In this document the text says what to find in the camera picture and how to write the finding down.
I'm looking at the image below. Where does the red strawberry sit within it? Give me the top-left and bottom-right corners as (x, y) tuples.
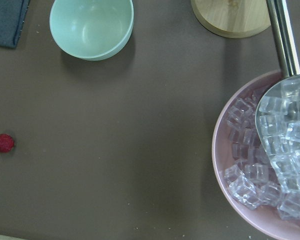
(0, 133), (15, 153)

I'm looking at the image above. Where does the green bowl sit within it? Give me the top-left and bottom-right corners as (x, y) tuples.
(49, 0), (134, 61)

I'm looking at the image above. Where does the wooden cup stand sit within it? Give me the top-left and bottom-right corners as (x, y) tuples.
(191, 0), (271, 39)

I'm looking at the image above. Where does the steel ice scoop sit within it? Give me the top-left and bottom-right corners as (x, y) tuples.
(255, 0), (300, 178)

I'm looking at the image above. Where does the pink bowl of ice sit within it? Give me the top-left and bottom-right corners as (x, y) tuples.
(211, 66), (300, 240)

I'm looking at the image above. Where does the grey folded cloth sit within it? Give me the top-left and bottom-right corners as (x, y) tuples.
(0, 0), (30, 49)

